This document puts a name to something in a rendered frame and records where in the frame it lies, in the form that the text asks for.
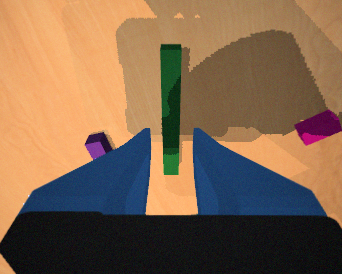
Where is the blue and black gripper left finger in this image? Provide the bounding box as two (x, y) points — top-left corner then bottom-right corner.
(16, 128), (151, 217)

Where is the purple rod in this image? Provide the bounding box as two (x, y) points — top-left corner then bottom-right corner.
(84, 132), (113, 160)

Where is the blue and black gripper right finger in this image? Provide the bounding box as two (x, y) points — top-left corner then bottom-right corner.
(192, 128), (327, 216)

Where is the green rod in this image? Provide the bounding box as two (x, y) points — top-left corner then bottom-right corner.
(160, 44), (182, 175)

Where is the magenta rod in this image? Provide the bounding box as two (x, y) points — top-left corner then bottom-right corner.
(295, 109), (342, 146)

